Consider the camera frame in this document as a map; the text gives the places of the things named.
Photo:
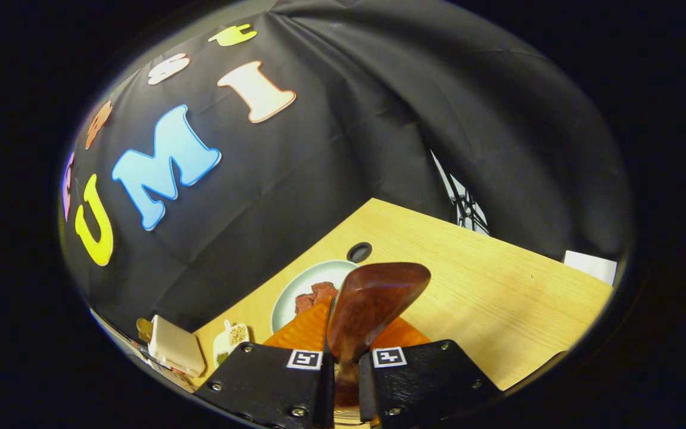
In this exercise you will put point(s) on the metal backdrop stand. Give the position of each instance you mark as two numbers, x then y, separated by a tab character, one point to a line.
465	205

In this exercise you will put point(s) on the brown wooden spoon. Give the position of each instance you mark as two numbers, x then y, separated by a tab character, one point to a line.
373	304

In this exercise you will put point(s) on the black backdrop cloth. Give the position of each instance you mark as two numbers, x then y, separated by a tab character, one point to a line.
379	119

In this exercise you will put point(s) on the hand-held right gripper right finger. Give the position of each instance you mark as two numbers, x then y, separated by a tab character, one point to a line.
426	381

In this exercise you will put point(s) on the pale green plate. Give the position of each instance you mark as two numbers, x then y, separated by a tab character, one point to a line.
307	277

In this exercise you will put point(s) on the white toaster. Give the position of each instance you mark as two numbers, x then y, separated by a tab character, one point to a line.
176	348

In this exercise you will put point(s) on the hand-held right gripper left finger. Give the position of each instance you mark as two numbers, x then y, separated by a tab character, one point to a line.
265	381

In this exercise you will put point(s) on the white divided grain dish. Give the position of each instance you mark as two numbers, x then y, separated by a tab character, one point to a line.
230	345

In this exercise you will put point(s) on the white flat object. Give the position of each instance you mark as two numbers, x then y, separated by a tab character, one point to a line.
590	267

